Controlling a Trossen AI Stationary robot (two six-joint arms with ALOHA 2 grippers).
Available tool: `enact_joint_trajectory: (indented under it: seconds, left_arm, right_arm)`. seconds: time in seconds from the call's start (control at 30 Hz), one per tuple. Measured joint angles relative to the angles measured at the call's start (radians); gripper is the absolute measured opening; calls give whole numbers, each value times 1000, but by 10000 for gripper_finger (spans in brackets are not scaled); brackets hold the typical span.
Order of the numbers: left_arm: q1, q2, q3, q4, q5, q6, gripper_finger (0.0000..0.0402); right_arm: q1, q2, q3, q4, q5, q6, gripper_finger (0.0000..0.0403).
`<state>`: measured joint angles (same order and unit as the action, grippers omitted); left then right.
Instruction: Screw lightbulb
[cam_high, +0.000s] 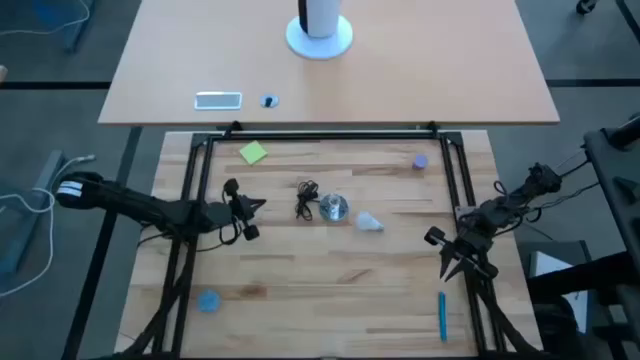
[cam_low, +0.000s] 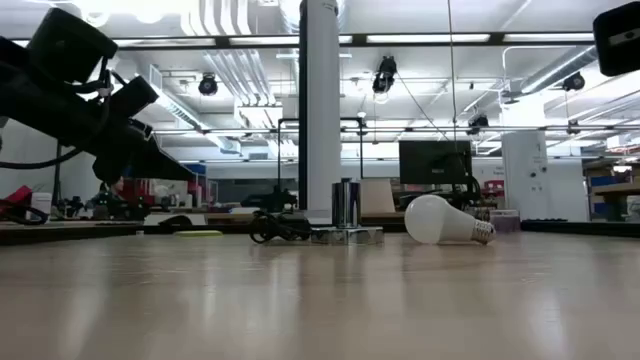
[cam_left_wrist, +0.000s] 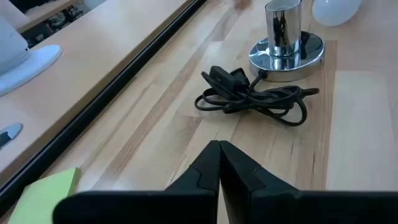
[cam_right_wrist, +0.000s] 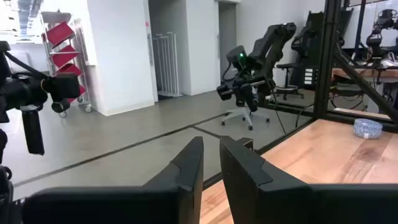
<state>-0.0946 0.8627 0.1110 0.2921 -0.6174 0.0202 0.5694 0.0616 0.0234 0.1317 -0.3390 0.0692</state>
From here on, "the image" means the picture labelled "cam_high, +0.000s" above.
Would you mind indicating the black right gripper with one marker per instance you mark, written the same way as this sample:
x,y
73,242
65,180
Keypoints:
x,y
471,237

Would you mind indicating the chrome lamp base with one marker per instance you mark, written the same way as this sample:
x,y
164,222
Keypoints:
x,y
334,207

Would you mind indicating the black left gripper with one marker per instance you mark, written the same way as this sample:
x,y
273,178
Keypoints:
x,y
239,215

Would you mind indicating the white lightbulb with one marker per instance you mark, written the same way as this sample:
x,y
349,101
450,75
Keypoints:
x,y
369,221

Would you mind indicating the blue round lid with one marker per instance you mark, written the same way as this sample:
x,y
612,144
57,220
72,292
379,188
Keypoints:
x,y
209,301

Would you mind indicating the small purple cup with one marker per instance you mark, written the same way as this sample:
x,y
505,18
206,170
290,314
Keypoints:
x,y
420,161

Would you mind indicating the light wooden desk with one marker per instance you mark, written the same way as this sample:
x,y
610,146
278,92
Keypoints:
x,y
400,75

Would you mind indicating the blue pen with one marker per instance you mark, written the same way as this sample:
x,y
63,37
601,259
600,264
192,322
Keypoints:
x,y
442,317

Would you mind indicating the green sticky note pad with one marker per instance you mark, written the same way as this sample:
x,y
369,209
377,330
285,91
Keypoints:
x,y
253,152

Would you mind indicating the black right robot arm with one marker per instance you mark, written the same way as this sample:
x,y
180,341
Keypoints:
x,y
520,195

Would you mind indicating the silver rectangular device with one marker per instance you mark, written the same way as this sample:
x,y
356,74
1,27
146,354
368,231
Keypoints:
x,y
218,100

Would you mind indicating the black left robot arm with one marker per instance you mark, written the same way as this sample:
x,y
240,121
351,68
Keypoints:
x,y
130,202

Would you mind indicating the black metal table frame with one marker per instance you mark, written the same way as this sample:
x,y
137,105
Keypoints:
x,y
325,135

